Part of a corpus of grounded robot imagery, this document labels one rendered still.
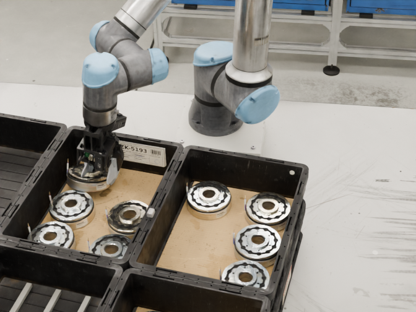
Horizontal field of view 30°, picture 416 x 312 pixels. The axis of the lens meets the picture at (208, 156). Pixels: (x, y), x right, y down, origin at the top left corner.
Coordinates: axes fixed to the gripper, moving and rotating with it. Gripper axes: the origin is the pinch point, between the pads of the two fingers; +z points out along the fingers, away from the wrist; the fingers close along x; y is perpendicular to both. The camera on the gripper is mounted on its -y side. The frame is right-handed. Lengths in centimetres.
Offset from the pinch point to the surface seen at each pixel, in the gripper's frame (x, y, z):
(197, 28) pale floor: -27, -209, 92
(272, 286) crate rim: 46, 29, -13
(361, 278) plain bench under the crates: 65, 2, 8
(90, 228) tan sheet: 2.6, 14.1, 3.0
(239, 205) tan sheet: 33.6, -1.4, -0.9
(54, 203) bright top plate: -7.6, 11.1, 1.5
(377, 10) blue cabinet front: 58, -189, 47
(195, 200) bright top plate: 23.9, 2.3, -2.5
